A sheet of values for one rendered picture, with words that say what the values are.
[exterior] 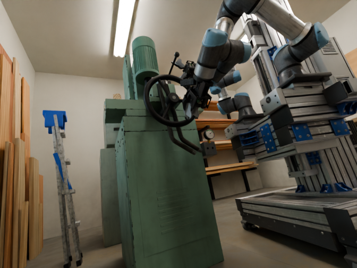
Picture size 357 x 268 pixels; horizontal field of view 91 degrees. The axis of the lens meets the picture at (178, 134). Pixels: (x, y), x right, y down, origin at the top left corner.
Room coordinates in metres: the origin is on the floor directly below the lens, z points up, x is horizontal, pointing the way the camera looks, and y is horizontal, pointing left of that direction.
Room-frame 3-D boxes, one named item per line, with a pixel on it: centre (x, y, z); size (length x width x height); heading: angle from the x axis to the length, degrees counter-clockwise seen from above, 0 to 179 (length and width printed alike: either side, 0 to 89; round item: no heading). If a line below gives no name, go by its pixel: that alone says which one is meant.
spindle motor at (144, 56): (1.10, 0.15, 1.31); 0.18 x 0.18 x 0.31
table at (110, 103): (1.00, 0.10, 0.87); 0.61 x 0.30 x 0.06; 116
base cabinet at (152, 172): (1.21, 0.20, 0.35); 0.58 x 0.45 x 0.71; 26
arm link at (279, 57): (0.88, -0.68, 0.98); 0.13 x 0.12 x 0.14; 25
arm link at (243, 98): (1.38, -0.58, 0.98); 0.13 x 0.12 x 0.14; 64
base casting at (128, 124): (1.21, 0.20, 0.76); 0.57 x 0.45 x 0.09; 26
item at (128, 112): (1.05, 0.12, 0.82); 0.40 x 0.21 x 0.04; 116
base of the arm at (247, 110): (1.37, -0.58, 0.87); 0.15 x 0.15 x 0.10
